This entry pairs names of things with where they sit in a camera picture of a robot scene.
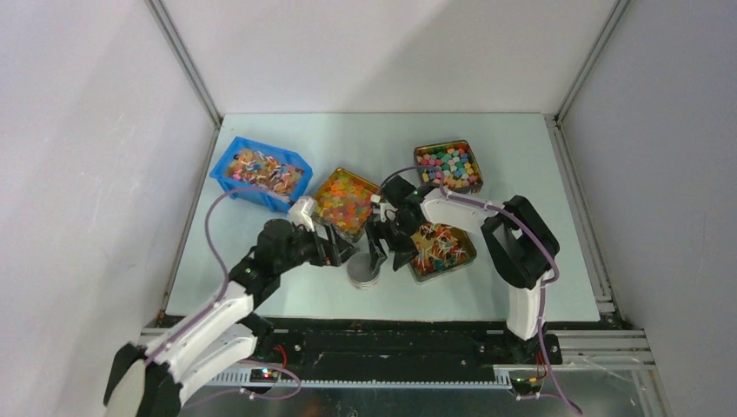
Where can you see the clear plastic jar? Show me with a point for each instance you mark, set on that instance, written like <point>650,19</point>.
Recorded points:
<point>362,279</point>

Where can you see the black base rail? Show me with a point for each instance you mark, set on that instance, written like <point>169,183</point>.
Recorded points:
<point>393,352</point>

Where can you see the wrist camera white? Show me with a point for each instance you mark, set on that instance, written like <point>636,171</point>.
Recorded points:
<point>300,213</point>
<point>379,208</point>

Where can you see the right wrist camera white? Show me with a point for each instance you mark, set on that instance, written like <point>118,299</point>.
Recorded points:
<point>379,208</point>

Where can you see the white jar lid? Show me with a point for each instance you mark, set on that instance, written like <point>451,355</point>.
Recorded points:
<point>359,261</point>

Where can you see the gold tin with lollipops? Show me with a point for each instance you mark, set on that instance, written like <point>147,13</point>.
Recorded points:
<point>441,250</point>

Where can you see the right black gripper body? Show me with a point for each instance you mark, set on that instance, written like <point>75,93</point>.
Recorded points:
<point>401,228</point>

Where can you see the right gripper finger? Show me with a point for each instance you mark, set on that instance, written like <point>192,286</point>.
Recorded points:
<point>377,253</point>
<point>405,252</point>

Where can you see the gold tin orange gummies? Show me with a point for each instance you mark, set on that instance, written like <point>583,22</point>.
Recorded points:
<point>344,201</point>

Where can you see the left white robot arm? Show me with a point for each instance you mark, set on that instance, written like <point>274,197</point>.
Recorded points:
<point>159,377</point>

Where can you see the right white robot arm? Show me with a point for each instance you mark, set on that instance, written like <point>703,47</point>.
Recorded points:
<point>521,245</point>

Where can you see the blue plastic candy bin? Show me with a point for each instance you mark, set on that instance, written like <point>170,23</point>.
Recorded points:
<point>262,174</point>

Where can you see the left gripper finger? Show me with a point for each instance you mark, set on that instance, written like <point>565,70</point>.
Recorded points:
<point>337,243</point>
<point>335,257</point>

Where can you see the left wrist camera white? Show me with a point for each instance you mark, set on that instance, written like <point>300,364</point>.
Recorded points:
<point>300,213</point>

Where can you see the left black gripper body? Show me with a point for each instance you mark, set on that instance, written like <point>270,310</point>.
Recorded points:
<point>307,248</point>

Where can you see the gold tin pastel candies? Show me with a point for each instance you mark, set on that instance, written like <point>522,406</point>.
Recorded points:
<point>451,163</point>

